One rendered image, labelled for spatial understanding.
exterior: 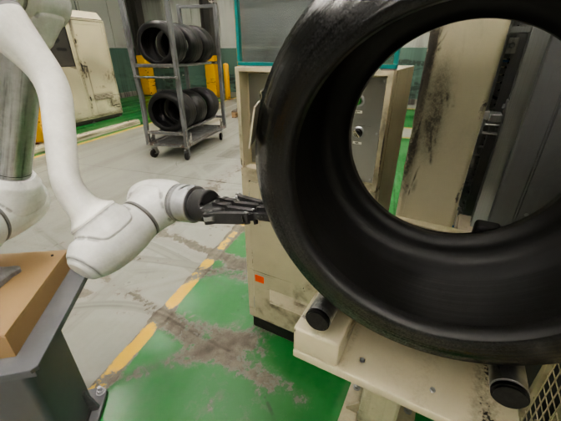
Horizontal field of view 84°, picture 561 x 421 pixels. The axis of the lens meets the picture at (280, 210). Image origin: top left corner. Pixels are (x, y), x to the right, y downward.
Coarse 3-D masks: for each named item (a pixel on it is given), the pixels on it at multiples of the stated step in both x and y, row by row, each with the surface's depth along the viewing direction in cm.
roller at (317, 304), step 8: (320, 296) 57; (312, 304) 55; (320, 304) 54; (328, 304) 55; (312, 312) 53; (320, 312) 53; (328, 312) 54; (312, 320) 54; (320, 320) 53; (328, 320) 53; (320, 328) 54
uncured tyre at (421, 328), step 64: (320, 0) 35; (384, 0) 30; (448, 0) 29; (512, 0) 45; (320, 64) 35; (256, 128) 47; (320, 128) 65; (320, 192) 68; (320, 256) 48; (384, 256) 67; (448, 256) 64; (512, 256) 58; (384, 320) 45; (448, 320) 52; (512, 320) 48
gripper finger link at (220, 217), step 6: (204, 216) 63; (210, 216) 63; (216, 216) 63; (222, 216) 63; (228, 216) 63; (234, 216) 62; (240, 216) 62; (210, 222) 64; (216, 222) 64; (222, 222) 63; (228, 222) 63; (234, 222) 63; (240, 222) 62; (246, 222) 62
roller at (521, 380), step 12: (492, 372) 45; (504, 372) 43; (516, 372) 43; (492, 384) 43; (504, 384) 42; (516, 384) 41; (492, 396) 44; (504, 396) 42; (516, 396) 41; (528, 396) 41; (516, 408) 42
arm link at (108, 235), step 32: (0, 0) 59; (0, 32) 59; (32, 32) 63; (32, 64) 62; (64, 96) 65; (64, 128) 63; (64, 160) 62; (64, 192) 61; (96, 224) 62; (128, 224) 65; (96, 256) 60; (128, 256) 65
